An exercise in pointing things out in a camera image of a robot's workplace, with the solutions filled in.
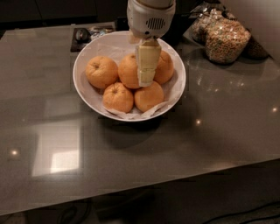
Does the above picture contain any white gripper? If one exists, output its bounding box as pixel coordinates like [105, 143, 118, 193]
[127, 0, 176, 87]

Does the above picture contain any orange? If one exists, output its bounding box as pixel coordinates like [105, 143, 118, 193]
[85, 56, 118, 89]
[154, 51, 174, 84]
[118, 53, 140, 89]
[102, 82, 134, 113]
[134, 81, 165, 112]

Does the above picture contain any white paper bowl liner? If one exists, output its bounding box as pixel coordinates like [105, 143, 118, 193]
[87, 40, 183, 121]

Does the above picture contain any white ceramic bowl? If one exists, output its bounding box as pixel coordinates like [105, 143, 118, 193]
[72, 30, 187, 123]

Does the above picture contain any glass jar behind cereal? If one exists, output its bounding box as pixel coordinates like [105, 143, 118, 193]
[191, 9, 222, 44]

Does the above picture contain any black tray with packets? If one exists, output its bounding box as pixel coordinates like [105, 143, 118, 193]
[70, 25, 116, 53]

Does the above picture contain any glass jar of cereal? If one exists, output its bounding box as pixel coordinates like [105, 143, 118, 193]
[205, 19, 251, 65]

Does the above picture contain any black cable on floor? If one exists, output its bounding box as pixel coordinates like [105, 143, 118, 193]
[200, 200, 280, 224]

